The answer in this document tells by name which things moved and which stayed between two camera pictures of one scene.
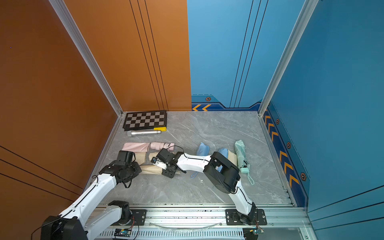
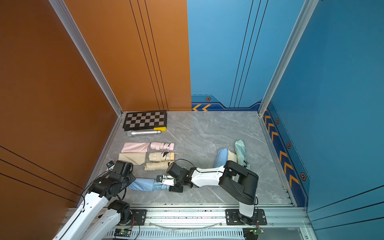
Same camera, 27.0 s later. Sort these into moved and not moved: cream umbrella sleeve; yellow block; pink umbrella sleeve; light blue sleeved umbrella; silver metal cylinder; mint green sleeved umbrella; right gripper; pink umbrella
Moved: right gripper; light blue sleeved umbrella
Not moved: yellow block; pink umbrella; pink umbrella sleeve; cream umbrella sleeve; silver metal cylinder; mint green sleeved umbrella
